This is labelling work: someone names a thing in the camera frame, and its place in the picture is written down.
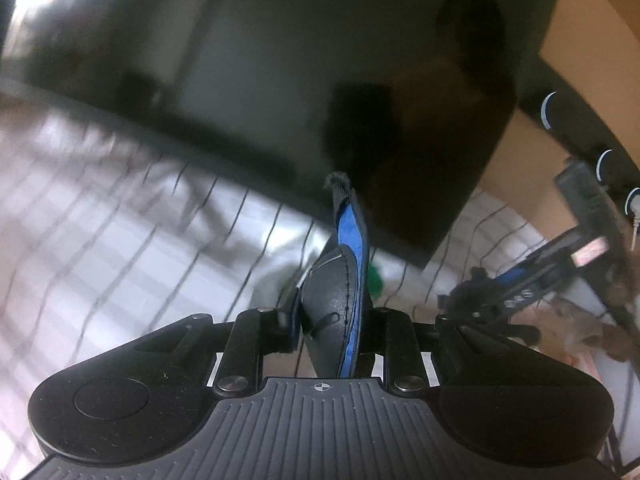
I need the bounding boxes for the person's right hand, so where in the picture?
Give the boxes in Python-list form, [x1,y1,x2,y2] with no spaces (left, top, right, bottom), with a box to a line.
[545,294,640,364]

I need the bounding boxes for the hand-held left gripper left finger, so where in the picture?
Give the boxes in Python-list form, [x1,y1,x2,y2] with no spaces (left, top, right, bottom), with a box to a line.
[135,282,307,397]

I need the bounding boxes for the black wall hook rack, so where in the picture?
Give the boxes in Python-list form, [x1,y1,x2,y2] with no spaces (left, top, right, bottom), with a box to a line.
[517,67,640,252]

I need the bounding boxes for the black television screen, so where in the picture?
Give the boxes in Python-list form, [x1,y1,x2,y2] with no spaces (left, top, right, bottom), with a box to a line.
[0,0,567,268]

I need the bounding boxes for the green object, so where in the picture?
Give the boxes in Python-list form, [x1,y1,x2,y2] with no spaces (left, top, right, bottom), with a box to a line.
[367,259,387,302]

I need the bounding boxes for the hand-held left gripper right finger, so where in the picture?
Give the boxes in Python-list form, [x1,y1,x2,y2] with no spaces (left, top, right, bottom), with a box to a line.
[361,306,503,397]

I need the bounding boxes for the black and blue shoe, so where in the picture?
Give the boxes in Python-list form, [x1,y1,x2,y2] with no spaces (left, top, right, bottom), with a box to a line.
[299,171,374,379]

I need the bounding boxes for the white striped bed sheet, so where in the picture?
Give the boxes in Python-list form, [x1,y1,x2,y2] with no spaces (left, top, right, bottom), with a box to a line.
[0,80,583,463]

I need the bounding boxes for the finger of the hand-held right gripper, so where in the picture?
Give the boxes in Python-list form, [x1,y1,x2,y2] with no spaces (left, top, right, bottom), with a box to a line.
[437,227,583,333]

